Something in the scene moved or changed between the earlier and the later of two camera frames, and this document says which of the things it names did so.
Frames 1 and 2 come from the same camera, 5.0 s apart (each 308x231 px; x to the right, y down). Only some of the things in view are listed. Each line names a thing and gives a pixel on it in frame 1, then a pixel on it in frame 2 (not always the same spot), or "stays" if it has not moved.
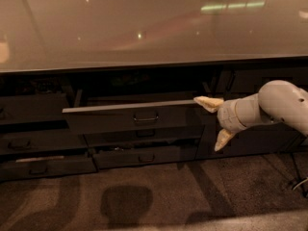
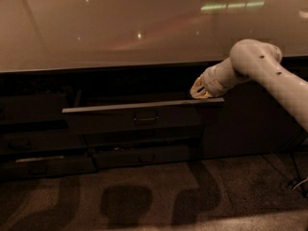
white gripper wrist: x=227 y=116 to x=211 y=80
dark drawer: x=47 y=166 stays
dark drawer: x=33 y=108 stays
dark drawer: x=146 y=117 stays
